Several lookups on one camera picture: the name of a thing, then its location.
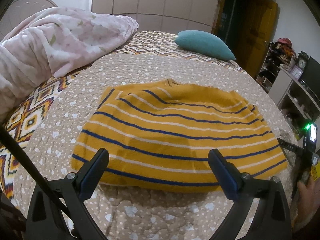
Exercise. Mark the pink floral blanket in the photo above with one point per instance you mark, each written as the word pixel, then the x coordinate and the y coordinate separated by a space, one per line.
pixel 53 43

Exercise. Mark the beige wardrobe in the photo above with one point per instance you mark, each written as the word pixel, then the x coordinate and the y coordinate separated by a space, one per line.
pixel 170 16

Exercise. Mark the brown wooden door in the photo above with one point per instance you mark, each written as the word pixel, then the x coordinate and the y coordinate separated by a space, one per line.
pixel 246 27

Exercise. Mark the beige dotted quilt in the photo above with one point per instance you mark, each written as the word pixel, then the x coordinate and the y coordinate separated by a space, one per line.
pixel 131 212

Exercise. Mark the pink small clock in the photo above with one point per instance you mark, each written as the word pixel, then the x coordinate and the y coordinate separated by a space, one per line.
pixel 296 72

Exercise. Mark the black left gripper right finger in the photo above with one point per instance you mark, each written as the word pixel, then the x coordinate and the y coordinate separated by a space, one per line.
pixel 272 216

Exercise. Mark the black television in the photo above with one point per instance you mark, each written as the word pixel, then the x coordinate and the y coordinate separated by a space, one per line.
pixel 311 76

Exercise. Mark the person's right hand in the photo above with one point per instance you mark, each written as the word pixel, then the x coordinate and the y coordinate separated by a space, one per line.
pixel 306 208

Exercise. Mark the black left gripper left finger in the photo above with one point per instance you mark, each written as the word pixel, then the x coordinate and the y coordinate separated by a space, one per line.
pixel 61 214

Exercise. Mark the pile of clothes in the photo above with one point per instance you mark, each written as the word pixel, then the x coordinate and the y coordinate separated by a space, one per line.
pixel 280 54

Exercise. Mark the yellow striped knit sweater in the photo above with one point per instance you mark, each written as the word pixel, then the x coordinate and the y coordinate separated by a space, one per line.
pixel 158 136

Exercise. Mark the black table clock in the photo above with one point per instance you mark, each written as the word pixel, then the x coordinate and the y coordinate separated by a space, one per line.
pixel 302 60

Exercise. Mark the headboard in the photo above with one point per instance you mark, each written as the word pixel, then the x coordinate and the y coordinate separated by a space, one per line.
pixel 19 10

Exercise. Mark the white shelf unit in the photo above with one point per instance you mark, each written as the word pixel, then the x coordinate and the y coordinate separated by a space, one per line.
pixel 295 101

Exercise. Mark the teal pillow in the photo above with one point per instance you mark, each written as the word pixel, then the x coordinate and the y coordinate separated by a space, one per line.
pixel 204 43

